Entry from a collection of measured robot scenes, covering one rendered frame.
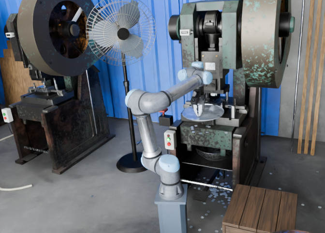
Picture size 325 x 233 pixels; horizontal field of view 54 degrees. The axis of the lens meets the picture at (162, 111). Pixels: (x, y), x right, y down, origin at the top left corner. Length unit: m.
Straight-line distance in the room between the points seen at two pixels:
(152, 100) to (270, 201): 0.97
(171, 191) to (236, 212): 0.40
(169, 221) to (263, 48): 1.15
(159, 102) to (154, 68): 2.22
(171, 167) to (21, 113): 2.03
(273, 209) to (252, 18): 1.10
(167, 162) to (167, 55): 2.14
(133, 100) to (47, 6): 1.39
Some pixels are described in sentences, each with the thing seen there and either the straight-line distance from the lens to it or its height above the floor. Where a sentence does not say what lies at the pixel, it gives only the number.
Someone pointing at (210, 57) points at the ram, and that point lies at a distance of 2.32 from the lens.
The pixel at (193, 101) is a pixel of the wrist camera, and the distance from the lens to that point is 2.04.
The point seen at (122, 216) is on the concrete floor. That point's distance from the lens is 2.60.
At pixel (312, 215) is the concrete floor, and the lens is 2.65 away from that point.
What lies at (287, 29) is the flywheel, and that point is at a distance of 2.20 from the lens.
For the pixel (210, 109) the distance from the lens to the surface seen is 2.26.
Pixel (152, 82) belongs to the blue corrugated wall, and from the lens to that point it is 3.98.
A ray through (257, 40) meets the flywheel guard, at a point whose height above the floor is 1.30.
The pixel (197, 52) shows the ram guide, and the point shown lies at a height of 1.17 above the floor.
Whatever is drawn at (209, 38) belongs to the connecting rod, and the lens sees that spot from 2.33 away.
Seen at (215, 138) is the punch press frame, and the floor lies 0.57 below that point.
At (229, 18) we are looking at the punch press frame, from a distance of 2.20.
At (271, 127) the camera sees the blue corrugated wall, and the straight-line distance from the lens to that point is 3.70.
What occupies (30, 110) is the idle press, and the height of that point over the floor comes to 0.60.
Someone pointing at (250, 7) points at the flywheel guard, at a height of 1.47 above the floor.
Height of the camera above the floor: 1.59
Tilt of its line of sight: 20 degrees down
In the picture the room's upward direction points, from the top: 5 degrees counter-clockwise
